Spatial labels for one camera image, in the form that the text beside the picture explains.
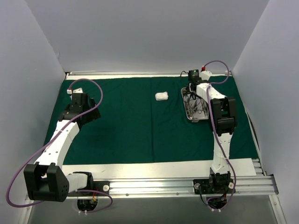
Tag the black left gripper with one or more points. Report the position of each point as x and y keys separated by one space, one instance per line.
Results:
x=92 y=111

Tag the steel surgical forceps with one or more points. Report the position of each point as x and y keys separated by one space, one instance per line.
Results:
x=190 y=99

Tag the steel surgical scissors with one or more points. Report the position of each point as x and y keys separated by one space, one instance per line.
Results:
x=200 y=109

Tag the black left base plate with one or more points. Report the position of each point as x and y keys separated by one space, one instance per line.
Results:
x=101 y=186

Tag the stainless steel instrument tray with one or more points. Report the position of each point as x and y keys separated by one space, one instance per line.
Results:
x=198 y=117

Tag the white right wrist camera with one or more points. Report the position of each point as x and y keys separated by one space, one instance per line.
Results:
x=205 y=74

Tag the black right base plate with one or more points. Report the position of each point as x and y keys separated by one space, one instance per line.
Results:
x=205 y=186

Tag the white gauze pad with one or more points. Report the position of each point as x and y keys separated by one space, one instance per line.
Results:
x=161 y=96

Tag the aluminium back frame rail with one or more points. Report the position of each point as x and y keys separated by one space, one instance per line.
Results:
x=82 y=73

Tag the dark green surgical cloth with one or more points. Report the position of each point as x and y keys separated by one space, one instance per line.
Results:
x=134 y=127

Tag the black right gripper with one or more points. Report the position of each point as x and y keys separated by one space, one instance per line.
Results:
x=190 y=87

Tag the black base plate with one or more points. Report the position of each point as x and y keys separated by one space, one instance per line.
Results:
x=101 y=186
x=205 y=186

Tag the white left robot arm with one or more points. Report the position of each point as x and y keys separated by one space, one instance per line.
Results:
x=45 y=180

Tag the aluminium front frame rail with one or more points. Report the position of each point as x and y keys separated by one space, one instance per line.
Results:
x=175 y=186

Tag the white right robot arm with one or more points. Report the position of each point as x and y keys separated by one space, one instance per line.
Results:
x=222 y=115

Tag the aluminium frame rail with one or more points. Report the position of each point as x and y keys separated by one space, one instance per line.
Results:
x=175 y=186
x=82 y=73

